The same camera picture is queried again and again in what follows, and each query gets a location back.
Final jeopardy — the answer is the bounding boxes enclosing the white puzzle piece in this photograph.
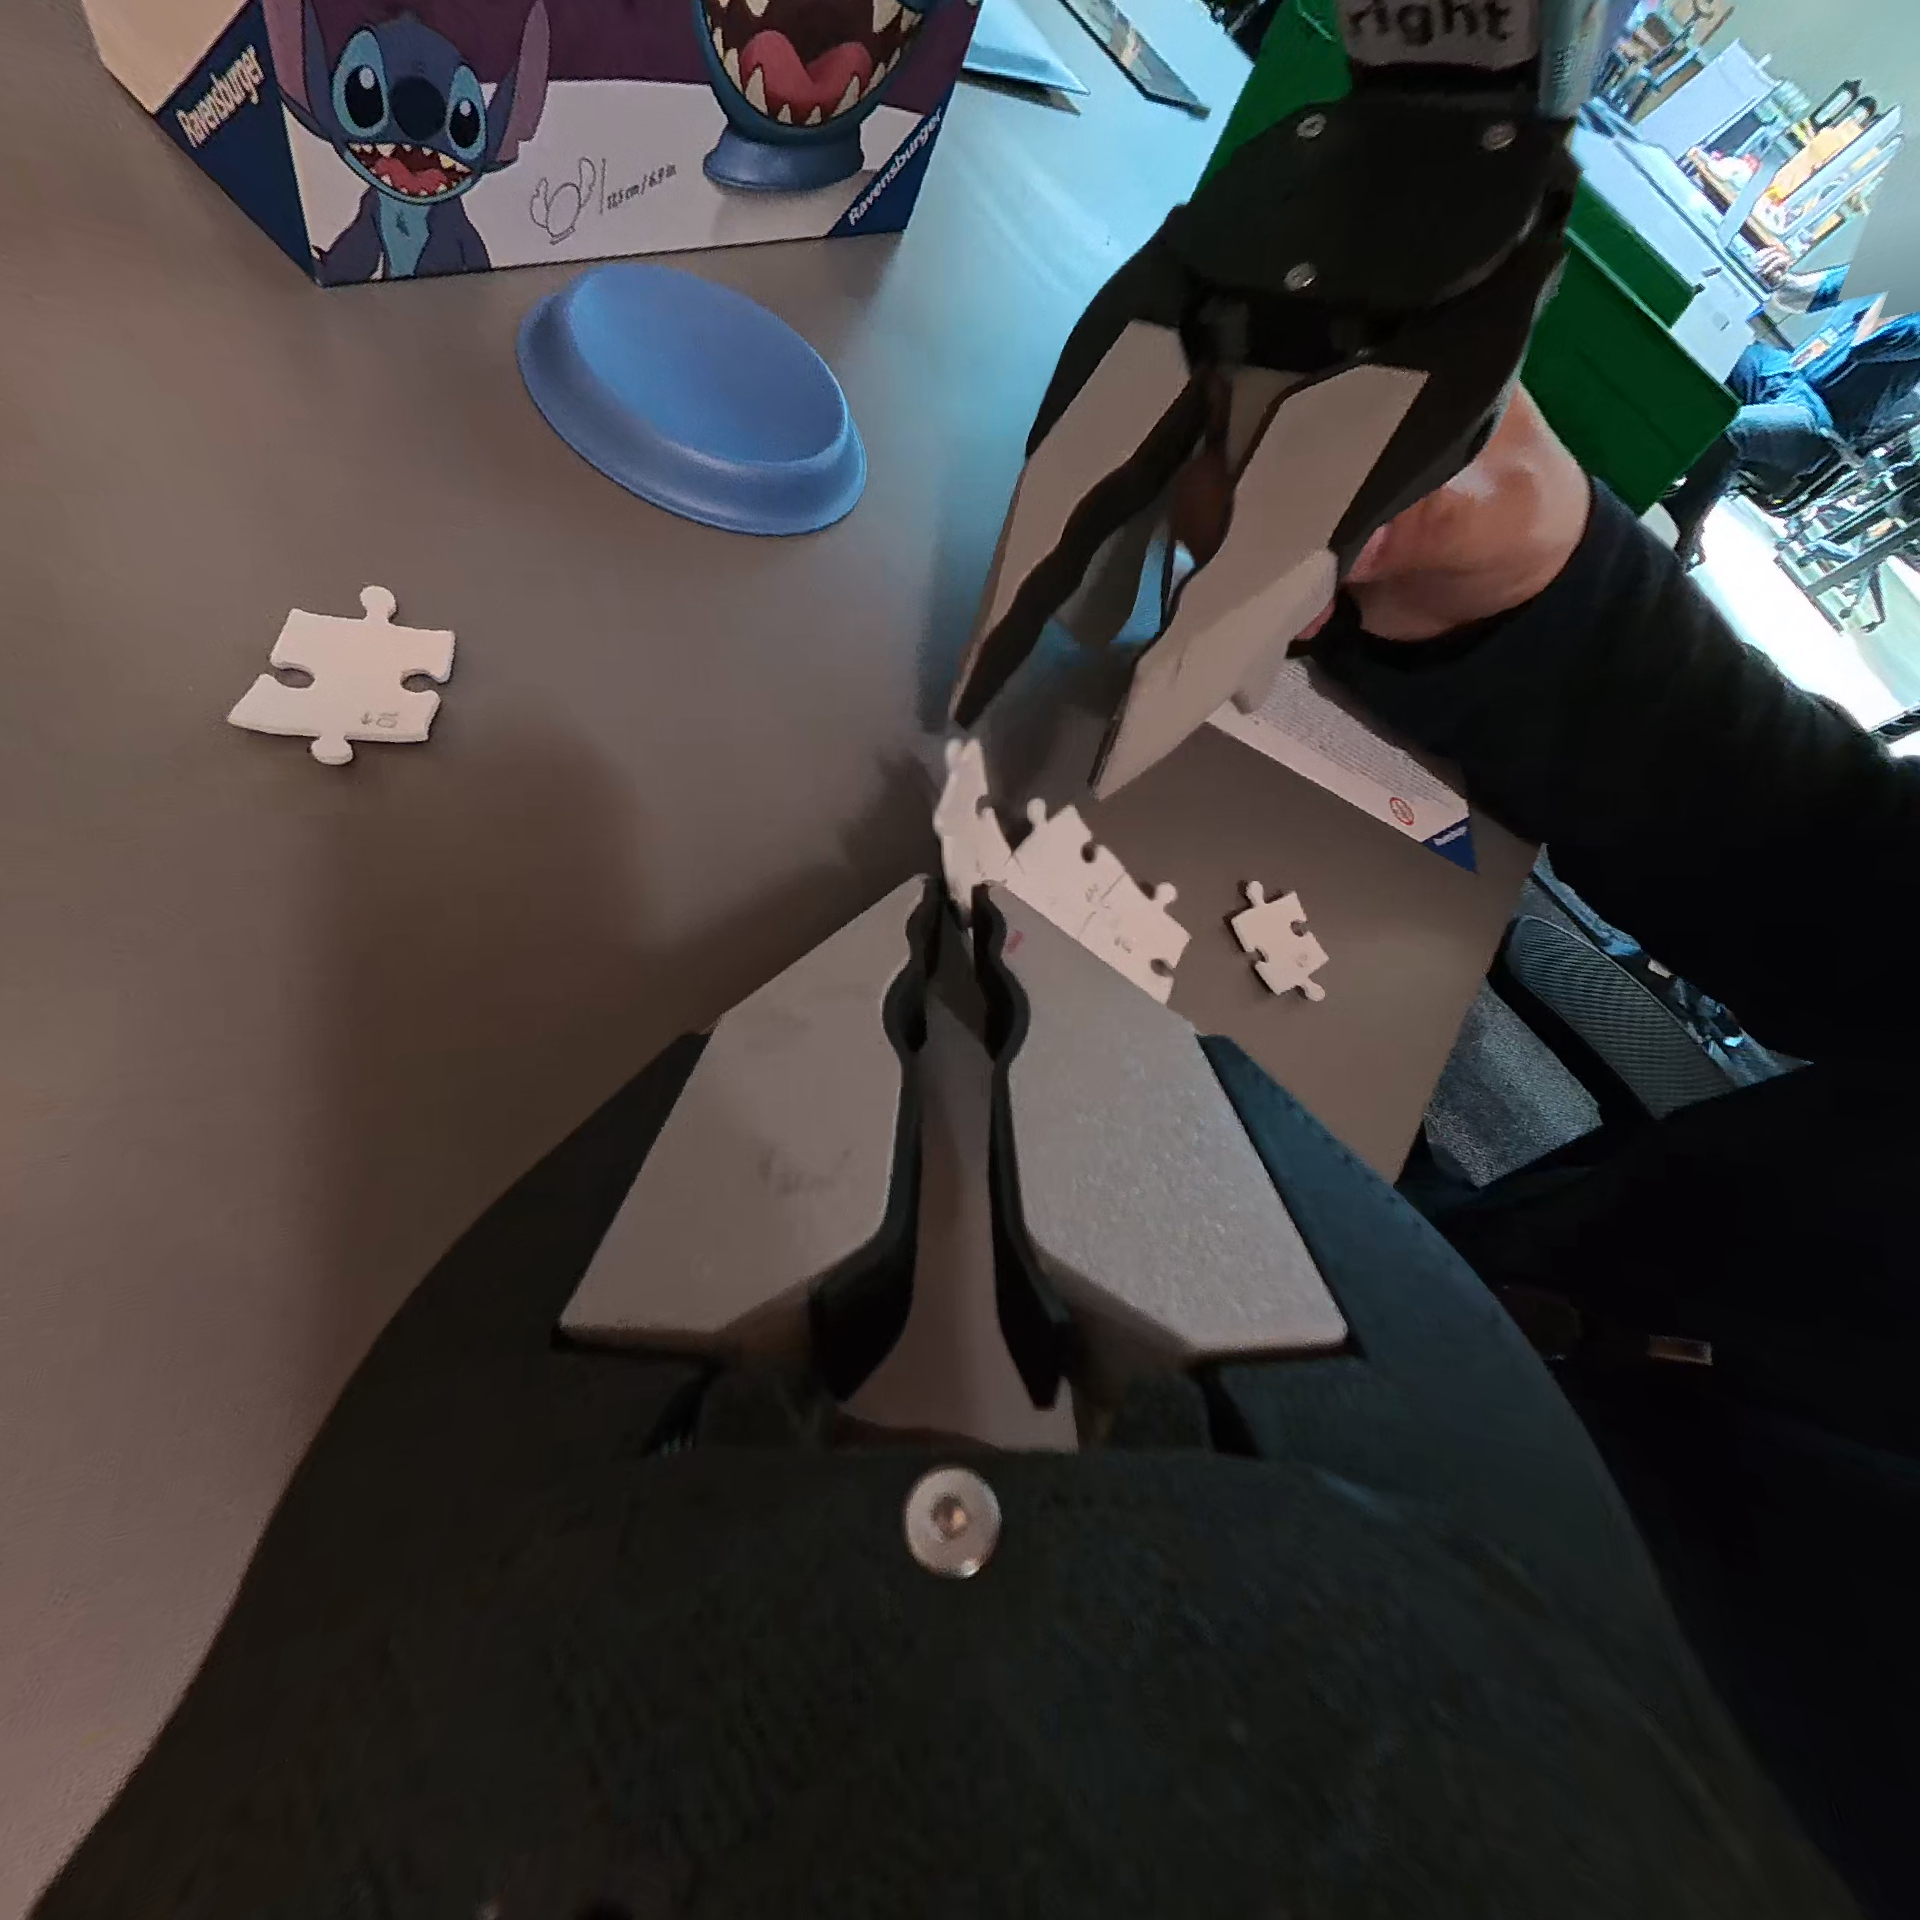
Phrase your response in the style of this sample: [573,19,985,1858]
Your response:
[1229,883,1332,1004]
[224,585,457,769]

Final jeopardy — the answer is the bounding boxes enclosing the dark cloth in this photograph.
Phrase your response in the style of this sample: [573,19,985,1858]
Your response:
[1400,1050,1920,1920]

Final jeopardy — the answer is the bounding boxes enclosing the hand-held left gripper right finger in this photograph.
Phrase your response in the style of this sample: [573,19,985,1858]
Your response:
[972,885,1346,1412]

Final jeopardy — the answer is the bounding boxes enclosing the white printed puzzle bag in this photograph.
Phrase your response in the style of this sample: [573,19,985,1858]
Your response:
[1207,661,1479,873]

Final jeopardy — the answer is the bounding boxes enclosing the green plastic bin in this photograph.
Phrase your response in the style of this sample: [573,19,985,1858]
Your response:
[1200,0,1742,512]

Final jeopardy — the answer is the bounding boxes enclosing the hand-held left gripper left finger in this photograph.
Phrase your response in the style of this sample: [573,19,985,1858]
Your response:
[557,878,944,1403]

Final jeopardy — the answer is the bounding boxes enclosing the person's right forearm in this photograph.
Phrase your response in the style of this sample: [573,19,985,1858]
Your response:
[1289,481,1920,1081]

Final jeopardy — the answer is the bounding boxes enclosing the assembled white puzzle pieces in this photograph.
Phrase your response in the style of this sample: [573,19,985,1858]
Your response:
[933,737,1192,1008]

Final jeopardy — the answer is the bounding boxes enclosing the cartoon print puzzle box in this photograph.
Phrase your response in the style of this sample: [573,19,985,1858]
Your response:
[81,0,985,289]

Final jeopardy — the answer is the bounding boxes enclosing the person's right hand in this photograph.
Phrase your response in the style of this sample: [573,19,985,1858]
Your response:
[1332,381,1592,644]

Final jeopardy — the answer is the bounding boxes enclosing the flat grey sheet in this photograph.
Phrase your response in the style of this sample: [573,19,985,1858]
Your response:
[960,0,1209,118]

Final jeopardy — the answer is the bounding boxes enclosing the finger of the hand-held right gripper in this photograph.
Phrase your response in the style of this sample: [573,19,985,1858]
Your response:
[1087,360,1430,801]
[951,315,1209,731]

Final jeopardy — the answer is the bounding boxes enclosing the blue round plastic stand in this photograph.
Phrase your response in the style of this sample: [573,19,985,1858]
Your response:
[516,268,869,530]

